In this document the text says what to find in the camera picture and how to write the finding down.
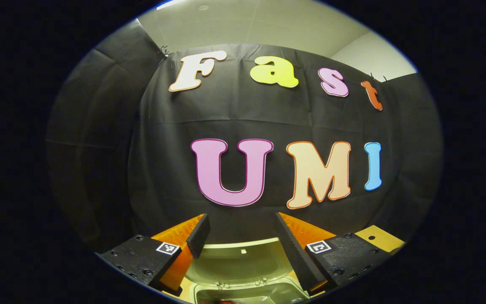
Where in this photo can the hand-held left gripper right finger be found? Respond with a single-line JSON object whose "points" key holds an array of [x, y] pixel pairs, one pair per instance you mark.
{"points": [[295, 257]]}

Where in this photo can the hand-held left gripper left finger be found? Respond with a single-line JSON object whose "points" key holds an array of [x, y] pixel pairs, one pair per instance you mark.
{"points": [[198, 236]]}

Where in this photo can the green desktop garbage bin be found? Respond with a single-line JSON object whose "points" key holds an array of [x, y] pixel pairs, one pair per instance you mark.
{"points": [[238, 266]]}

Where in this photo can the red pop can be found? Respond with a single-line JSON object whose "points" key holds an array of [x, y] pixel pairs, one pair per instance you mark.
{"points": [[227, 302]]}

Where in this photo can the black backdrop cloth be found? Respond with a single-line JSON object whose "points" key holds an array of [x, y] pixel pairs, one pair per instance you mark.
{"points": [[226, 109]]}

